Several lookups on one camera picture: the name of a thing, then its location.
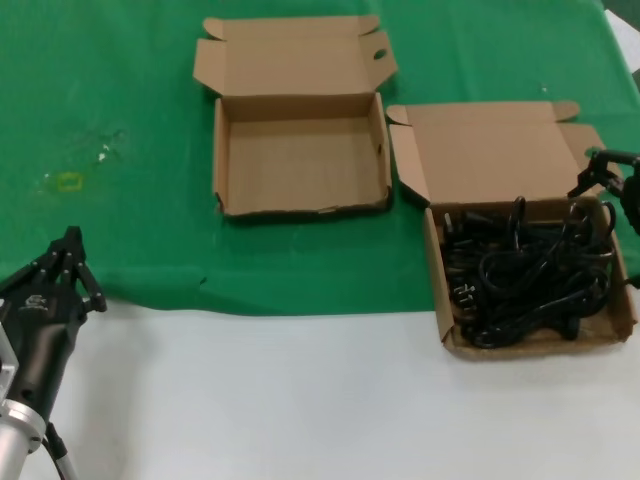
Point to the green table cloth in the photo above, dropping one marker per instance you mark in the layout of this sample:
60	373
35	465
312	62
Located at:
125	75

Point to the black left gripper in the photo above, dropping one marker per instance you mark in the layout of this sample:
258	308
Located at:
42	330

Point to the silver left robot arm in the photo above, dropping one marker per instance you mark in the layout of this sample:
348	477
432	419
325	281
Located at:
12	440

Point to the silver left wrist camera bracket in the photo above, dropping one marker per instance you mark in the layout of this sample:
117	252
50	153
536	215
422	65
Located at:
7	372

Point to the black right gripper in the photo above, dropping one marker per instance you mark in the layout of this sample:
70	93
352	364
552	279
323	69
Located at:
632	200

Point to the open brown cardboard box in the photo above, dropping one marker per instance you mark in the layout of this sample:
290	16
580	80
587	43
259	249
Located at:
500	155
300	160

